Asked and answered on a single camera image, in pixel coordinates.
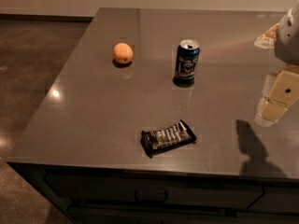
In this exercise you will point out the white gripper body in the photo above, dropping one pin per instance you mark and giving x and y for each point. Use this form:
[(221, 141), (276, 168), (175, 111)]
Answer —
[(288, 39)]

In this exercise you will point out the blue pepsi can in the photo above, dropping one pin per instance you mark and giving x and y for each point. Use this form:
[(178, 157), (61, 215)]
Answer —
[(187, 57)]

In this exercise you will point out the black snack bar wrapper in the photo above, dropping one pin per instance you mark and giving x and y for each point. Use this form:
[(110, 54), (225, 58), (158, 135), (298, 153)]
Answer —
[(175, 136)]

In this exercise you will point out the black drawer handle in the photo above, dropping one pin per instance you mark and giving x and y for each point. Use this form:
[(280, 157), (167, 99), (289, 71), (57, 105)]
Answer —
[(151, 196)]

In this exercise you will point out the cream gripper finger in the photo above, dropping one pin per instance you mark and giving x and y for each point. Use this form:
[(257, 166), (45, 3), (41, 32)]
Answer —
[(267, 40), (280, 92)]

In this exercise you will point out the orange fruit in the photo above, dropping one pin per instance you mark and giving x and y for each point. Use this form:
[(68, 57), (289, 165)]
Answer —
[(122, 53)]

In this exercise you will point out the dark cabinet drawer front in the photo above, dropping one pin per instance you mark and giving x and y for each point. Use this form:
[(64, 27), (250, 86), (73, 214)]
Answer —
[(128, 189)]

